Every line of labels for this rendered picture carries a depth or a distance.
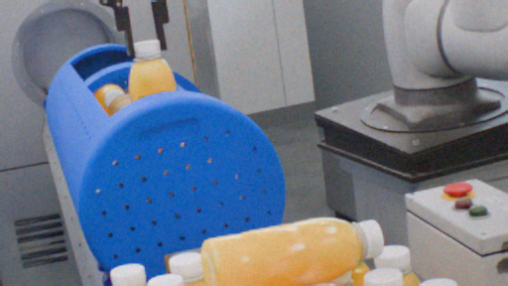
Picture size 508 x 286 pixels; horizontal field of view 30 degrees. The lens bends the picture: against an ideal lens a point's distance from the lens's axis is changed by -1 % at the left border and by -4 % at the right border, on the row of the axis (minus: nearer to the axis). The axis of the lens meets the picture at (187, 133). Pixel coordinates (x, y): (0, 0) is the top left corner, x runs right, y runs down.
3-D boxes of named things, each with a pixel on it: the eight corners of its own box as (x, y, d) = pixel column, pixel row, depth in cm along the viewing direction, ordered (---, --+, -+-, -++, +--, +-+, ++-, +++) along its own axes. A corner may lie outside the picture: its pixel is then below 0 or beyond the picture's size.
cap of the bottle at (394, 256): (408, 258, 104) (407, 242, 104) (412, 270, 101) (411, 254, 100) (373, 262, 105) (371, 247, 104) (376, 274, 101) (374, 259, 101)
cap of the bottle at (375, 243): (371, 249, 96) (387, 246, 96) (359, 215, 98) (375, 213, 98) (362, 265, 99) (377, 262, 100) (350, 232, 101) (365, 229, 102)
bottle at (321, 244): (220, 290, 91) (381, 255, 94) (203, 227, 94) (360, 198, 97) (212, 315, 96) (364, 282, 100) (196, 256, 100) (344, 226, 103)
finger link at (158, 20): (150, 1, 137) (155, 0, 137) (159, 49, 138) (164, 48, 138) (153, 1, 134) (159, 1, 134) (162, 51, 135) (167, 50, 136)
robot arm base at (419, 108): (451, 83, 188) (447, 57, 186) (504, 106, 167) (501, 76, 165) (367, 103, 186) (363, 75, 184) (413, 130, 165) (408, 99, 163)
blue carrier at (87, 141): (186, 152, 219) (157, 29, 213) (305, 269, 135) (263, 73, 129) (63, 185, 215) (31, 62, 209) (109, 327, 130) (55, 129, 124)
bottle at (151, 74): (154, 162, 144) (136, 52, 141) (194, 160, 141) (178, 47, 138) (134, 174, 138) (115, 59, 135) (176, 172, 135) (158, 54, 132)
